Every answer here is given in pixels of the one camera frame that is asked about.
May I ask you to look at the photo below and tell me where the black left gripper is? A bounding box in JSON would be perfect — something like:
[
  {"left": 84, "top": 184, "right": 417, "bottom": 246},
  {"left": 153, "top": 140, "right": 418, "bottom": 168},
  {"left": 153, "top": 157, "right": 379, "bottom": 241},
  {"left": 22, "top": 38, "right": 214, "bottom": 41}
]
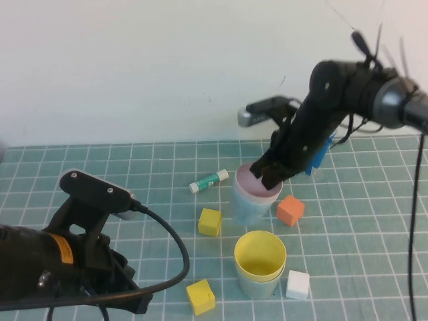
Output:
[{"left": 72, "top": 233, "right": 154, "bottom": 314}]

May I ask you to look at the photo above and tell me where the blue paper cone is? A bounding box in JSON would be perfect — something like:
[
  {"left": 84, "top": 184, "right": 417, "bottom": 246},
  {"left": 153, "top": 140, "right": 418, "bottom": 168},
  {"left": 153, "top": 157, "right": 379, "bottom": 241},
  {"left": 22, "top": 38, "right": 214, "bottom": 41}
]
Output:
[{"left": 304, "top": 133, "right": 337, "bottom": 177}]

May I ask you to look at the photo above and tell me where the pink plastic cup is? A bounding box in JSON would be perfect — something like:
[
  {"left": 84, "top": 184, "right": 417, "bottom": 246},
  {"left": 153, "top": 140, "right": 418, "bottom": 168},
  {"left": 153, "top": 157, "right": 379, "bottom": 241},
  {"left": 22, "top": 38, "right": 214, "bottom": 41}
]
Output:
[{"left": 233, "top": 161, "right": 284, "bottom": 208}]

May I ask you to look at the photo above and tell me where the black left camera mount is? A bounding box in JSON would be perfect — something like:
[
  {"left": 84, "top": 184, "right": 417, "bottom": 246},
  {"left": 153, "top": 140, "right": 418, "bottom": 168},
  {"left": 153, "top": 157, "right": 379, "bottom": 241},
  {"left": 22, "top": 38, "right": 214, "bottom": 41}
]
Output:
[{"left": 43, "top": 169, "right": 134, "bottom": 237}]

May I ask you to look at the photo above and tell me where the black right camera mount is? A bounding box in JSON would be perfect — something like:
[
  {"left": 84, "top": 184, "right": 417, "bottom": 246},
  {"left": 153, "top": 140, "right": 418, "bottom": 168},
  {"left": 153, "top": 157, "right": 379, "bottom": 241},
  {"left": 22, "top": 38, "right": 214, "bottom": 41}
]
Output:
[{"left": 267, "top": 100, "right": 298, "bottom": 134}]

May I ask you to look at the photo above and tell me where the black cable plug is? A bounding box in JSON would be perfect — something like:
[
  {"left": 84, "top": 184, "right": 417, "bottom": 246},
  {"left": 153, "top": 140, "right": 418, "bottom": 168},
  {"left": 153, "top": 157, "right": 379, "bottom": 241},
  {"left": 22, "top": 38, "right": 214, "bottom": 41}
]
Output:
[{"left": 350, "top": 29, "right": 372, "bottom": 61}]

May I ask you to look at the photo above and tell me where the grey zip tie tail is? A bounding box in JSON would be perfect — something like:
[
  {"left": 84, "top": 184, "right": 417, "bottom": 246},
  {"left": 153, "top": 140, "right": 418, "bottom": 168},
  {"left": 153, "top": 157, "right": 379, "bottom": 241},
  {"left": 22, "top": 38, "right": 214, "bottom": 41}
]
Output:
[
  {"left": 374, "top": 22, "right": 384, "bottom": 64},
  {"left": 383, "top": 43, "right": 397, "bottom": 68}
]

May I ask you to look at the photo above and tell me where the thin right camera cable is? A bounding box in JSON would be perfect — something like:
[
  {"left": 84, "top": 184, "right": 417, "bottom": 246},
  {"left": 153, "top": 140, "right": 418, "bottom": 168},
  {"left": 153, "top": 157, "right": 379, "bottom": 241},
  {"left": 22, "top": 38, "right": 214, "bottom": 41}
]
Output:
[{"left": 332, "top": 113, "right": 385, "bottom": 148}]

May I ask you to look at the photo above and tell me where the green plastic cup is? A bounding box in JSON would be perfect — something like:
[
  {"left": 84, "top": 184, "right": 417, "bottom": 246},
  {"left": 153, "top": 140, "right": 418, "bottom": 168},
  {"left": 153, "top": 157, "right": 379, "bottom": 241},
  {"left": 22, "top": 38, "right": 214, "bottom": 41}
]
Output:
[{"left": 236, "top": 263, "right": 287, "bottom": 301}]

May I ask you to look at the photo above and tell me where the green white glue stick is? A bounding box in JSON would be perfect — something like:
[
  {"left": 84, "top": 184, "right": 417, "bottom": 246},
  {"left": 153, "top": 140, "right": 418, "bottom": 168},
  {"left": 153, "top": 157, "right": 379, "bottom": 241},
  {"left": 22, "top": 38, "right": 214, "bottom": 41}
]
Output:
[{"left": 189, "top": 169, "right": 230, "bottom": 194}]

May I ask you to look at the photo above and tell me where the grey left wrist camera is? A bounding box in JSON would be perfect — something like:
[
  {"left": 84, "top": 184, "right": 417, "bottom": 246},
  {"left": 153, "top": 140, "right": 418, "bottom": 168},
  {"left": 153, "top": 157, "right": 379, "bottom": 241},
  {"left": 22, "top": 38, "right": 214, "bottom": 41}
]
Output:
[{"left": 113, "top": 189, "right": 141, "bottom": 221}]

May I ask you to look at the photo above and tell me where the yellow plastic cup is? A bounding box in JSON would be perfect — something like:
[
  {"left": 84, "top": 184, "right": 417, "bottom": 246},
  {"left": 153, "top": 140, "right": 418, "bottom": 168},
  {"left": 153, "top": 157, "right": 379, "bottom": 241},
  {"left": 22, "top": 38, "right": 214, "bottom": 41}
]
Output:
[{"left": 233, "top": 229, "right": 288, "bottom": 282}]

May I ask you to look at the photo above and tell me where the orange foam cube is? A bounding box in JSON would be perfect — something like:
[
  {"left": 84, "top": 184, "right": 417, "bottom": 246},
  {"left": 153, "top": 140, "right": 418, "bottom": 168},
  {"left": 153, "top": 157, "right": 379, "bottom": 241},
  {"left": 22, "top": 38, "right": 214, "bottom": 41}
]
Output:
[{"left": 276, "top": 195, "right": 306, "bottom": 227}]

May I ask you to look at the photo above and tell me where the black left camera cable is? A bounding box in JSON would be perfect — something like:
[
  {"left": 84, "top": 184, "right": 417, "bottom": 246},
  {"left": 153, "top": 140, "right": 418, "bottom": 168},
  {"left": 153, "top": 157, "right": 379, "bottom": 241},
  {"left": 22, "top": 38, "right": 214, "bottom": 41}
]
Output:
[{"left": 0, "top": 200, "right": 191, "bottom": 321}]

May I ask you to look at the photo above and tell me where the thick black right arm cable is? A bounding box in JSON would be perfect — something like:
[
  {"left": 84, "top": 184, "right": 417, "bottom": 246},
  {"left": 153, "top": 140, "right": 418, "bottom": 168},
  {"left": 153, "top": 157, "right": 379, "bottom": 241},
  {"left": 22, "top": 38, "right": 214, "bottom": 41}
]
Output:
[{"left": 407, "top": 128, "right": 428, "bottom": 321}]

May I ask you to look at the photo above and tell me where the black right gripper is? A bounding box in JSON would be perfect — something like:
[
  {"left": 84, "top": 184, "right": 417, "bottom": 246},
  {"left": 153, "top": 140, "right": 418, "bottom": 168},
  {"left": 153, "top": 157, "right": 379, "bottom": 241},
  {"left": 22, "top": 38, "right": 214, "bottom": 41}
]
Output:
[{"left": 250, "top": 106, "right": 342, "bottom": 192}]

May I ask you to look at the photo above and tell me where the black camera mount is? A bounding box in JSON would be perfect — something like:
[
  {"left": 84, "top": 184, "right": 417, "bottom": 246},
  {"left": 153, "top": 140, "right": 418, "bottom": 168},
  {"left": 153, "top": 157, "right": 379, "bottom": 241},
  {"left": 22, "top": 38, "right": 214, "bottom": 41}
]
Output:
[
  {"left": 267, "top": 100, "right": 298, "bottom": 134},
  {"left": 43, "top": 169, "right": 134, "bottom": 237}
]

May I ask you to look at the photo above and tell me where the yellow foam cube with crack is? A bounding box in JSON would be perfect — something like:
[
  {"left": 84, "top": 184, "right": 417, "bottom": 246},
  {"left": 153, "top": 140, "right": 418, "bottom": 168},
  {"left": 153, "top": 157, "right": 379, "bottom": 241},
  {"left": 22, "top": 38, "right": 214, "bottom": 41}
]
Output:
[{"left": 186, "top": 279, "right": 216, "bottom": 316}]

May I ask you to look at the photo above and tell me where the light blue plastic cup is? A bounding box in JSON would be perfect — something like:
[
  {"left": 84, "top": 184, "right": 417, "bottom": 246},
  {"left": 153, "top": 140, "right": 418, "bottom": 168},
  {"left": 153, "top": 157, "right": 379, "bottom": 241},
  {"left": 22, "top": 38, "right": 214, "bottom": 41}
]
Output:
[{"left": 231, "top": 182, "right": 278, "bottom": 227}]

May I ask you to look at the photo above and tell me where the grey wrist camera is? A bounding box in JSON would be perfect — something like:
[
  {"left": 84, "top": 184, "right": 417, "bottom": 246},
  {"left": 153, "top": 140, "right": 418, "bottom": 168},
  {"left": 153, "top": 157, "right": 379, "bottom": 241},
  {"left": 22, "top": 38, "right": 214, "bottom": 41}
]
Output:
[
  {"left": 237, "top": 96, "right": 295, "bottom": 128},
  {"left": 113, "top": 189, "right": 141, "bottom": 221}
]

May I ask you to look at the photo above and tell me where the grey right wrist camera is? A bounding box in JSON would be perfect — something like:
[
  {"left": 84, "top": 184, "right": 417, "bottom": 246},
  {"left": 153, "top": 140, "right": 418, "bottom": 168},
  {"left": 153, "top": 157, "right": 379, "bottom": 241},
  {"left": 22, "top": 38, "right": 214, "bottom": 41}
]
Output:
[{"left": 237, "top": 96, "right": 295, "bottom": 128}]

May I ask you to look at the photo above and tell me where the green checked tablecloth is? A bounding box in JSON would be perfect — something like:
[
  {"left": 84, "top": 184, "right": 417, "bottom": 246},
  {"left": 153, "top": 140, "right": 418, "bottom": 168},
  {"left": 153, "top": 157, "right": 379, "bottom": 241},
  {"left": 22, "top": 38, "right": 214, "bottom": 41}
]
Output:
[{"left": 0, "top": 135, "right": 428, "bottom": 321}]

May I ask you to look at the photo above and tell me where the white foam cube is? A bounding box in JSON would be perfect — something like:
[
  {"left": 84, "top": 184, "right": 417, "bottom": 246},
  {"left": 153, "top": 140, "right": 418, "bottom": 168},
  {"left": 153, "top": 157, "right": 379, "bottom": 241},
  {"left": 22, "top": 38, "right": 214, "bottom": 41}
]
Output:
[{"left": 286, "top": 270, "right": 311, "bottom": 300}]

